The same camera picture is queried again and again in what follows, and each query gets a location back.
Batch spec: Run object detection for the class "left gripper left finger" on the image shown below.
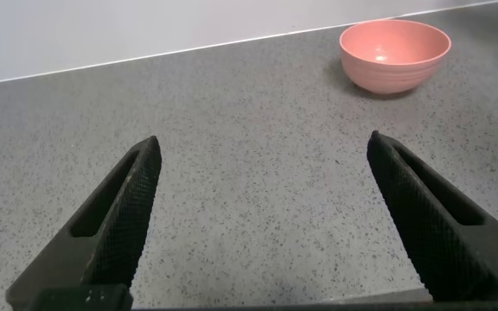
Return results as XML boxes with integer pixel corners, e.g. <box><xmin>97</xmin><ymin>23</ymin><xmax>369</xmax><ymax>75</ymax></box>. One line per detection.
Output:
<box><xmin>5</xmin><ymin>135</ymin><xmax>163</xmax><ymax>310</ymax></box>

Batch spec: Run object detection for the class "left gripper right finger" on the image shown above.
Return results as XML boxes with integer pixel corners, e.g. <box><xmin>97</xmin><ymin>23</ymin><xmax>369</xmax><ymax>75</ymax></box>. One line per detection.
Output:
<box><xmin>366</xmin><ymin>130</ymin><xmax>498</xmax><ymax>302</ymax></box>

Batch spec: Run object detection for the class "pink bowl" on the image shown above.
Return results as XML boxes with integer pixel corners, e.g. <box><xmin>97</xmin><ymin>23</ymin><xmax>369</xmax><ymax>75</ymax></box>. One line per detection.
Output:
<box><xmin>338</xmin><ymin>18</ymin><xmax>453</xmax><ymax>96</ymax></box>

